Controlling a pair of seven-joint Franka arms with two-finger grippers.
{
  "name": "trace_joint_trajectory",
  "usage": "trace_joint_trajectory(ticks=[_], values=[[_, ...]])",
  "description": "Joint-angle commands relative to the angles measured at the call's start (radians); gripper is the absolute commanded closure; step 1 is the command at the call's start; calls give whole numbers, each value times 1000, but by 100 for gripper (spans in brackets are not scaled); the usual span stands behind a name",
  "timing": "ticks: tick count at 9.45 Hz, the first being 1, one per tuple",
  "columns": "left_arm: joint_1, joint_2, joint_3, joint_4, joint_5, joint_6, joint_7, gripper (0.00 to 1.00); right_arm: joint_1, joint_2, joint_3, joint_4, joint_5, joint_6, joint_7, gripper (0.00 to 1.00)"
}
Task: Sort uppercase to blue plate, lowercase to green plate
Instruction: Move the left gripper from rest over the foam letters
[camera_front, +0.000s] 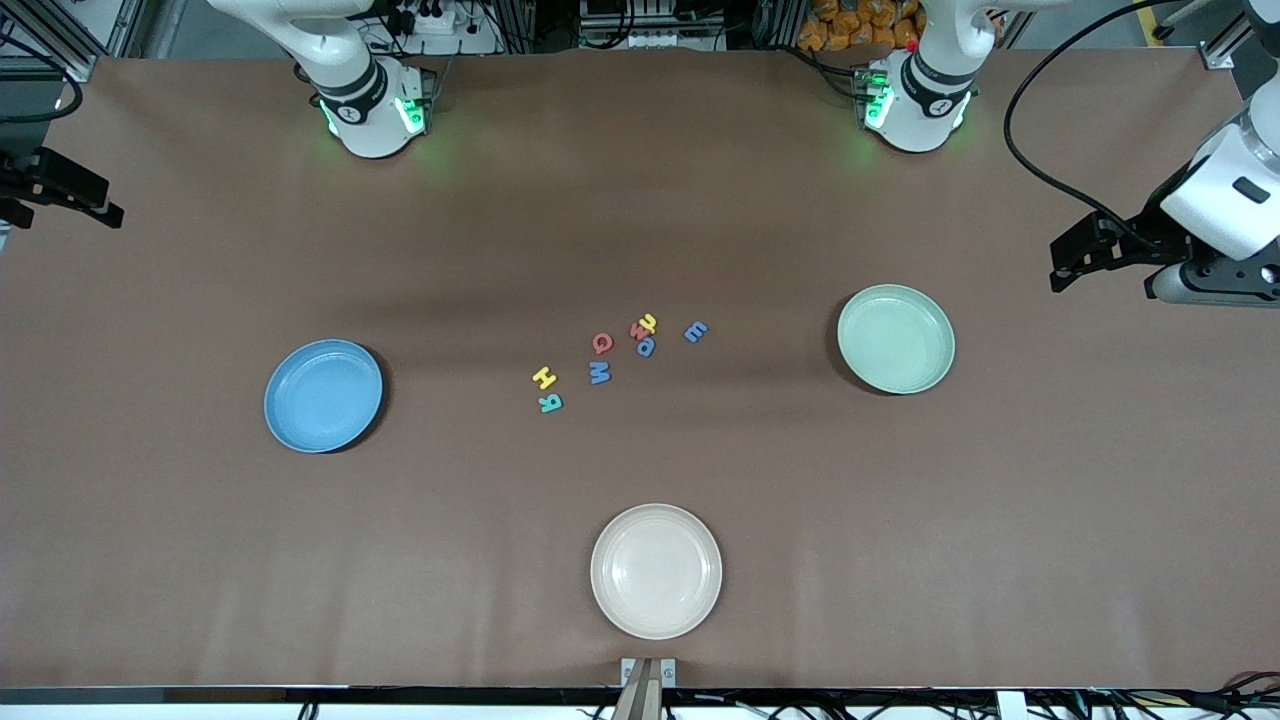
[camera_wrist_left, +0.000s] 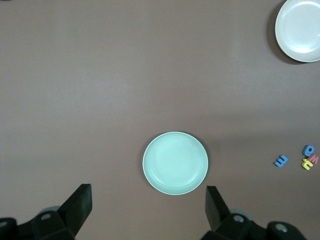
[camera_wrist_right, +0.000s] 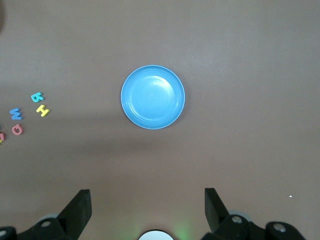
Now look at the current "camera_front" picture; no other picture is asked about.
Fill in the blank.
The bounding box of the green plate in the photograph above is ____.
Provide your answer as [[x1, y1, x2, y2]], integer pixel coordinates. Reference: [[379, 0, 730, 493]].
[[837, 284, 957, 395]]

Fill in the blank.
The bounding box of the blue plate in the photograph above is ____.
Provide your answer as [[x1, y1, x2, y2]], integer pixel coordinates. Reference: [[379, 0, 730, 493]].
[[263, 339, 385, 454]]

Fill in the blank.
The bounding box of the cream plate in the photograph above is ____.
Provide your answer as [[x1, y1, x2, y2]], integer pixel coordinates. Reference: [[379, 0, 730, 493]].
[[590, 503, 723, 641]]

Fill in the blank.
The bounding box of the orange packets pile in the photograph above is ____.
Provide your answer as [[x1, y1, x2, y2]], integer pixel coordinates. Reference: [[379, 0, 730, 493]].
[[797, 0, 926, 53]]

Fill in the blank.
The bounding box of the white power strip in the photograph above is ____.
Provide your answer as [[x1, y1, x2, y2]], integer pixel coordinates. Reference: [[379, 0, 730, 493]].
[[628, 28, 723, 51], [400, 0, 504, 57]]

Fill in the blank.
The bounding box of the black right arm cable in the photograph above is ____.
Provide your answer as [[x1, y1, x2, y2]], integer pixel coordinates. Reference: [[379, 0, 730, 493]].
[[0, 75, 84, 126]]

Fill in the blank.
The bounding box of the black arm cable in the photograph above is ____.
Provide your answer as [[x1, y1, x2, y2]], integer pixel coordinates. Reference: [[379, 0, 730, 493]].
[[0, 75, 84, 126], [1003, 0, 1201, 246]]

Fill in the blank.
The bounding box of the aluminium frame profile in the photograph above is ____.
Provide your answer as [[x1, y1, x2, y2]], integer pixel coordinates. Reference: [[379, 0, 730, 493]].
[[0, 0, 113, 83], [1198, 0, 1280, 71]]

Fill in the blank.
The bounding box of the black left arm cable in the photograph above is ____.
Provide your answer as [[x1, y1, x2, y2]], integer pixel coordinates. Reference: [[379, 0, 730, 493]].
[[1003, 0, 1201, 246]]

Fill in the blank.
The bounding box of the black table edge rail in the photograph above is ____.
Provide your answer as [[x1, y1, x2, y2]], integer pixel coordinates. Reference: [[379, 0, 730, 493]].
[[0, 684, 1280, 707]]

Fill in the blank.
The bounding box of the grey metal bracket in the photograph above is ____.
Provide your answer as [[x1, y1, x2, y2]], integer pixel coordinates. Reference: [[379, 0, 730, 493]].
[[620, 657, 678, 689]]

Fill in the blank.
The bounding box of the wooden post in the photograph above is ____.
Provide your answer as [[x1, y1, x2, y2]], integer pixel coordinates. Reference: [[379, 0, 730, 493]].
[[611, 660, 663, 720]]

